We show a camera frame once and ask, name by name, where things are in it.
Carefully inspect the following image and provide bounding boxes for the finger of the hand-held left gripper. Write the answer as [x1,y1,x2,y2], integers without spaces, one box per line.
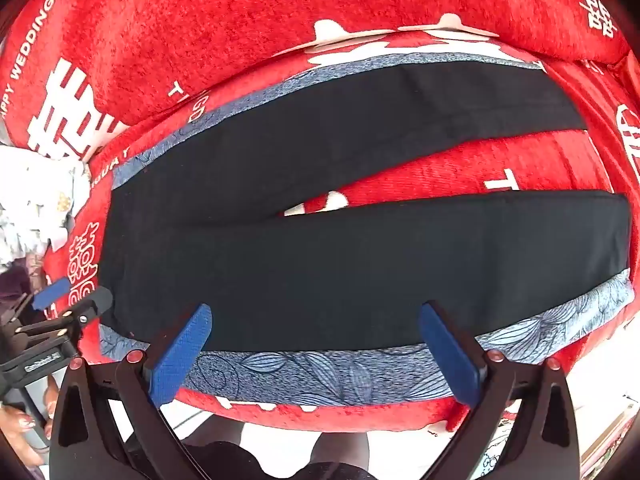
[0,277,72,336]
[15,287,114,341]

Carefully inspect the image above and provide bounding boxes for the black pants with blue stripe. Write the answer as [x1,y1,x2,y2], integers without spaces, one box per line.
[97,52,636,407]

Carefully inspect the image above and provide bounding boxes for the dark purple cloth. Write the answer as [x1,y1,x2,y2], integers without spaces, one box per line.
[0,255,48,321]

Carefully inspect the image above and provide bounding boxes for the person's left hand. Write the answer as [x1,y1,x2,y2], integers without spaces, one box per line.
[0,375,61,467]

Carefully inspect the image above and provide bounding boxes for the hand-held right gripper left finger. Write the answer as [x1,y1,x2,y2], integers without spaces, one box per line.
[48,304,221,480]

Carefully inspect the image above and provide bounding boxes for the colourful patterned object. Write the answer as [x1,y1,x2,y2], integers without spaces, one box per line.
[582,400,640,472]

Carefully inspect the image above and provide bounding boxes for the red printed sofa cover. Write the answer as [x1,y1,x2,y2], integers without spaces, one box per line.
[0,0,640,433]

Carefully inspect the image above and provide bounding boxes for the white floral cloth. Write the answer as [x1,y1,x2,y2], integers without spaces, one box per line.
[0,145,91,266]

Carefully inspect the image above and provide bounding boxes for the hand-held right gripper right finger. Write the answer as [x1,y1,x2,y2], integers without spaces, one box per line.
[419,301,583,480]

